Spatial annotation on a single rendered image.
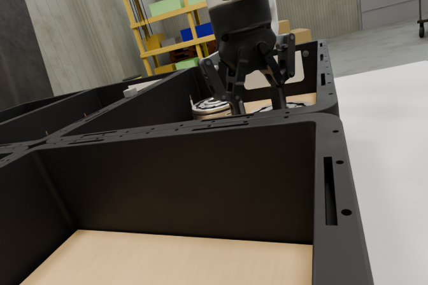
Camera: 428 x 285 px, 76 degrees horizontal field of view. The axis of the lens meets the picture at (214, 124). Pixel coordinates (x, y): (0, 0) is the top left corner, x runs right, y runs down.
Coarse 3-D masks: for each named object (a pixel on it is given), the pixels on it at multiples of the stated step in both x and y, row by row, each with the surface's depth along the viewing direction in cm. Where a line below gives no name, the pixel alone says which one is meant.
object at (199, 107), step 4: (204, 100) 59; (196, 104) 57; (200, 104) 56; (220, 104) 52; (224, 104) 52; (228, 104) 51; (192, 108) 55; (196, 108) 55; (200, 108) 55; (204, 108) 53; (208, 108) 52; (212, 108) 51; (216, 108) 51; (220, 108) 51; (224, 108) 51; (196, 112) 53; (200, 112) 52; (204, 112) 51; (208, 112) 51; (212, 112) 51
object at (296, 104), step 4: (292, 104) 42; (296, 104) 41; (300, 104) 42; (304, 104) 40; (308, 104) 40; (312, 104) 40; (260, 108) 44; (264, 108) 44; (252, 112) 43; (256, 112) 43
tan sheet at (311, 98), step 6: (294, 96) 56; (300, 96) 55; (306, 96) 54; (312, 96) 53; (246, 102) 61; (252, 102) 59; (258, 102) 58; (264, 102) 57; (270, 102) 56; (312, 102) 50; (246, 108) 57; (252, 108) 56
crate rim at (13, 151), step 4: (4, 148) 32; (8, 148) 31; (12, 148) 31; (16, 148) 30; (20, 148) 30; (24, 148) 29; (28, 148) 29; (0, 152) 30; (4, 152) 30; (8, 152) 29; (12, 152) 29; (16, 152) 29; (20, 152) 28; (0, 156) 30; (4, 156) 30; (8, 156) 28; (12, 156) 27; (0, 160) 27; (4, 160) 27
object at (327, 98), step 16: (320, 48) 42; (320, 64) 31; (320, 80) 25; (320, 96) 21; (336, 96) 20; (112, 112) 38; (272, 112) 20; (288, 112) 20; (304, 112) 19; (320, 112) 18; (336, 112) 19; (80, 128) 33; (144, 128) 25; (160, 128) 24; (176, 128) 23
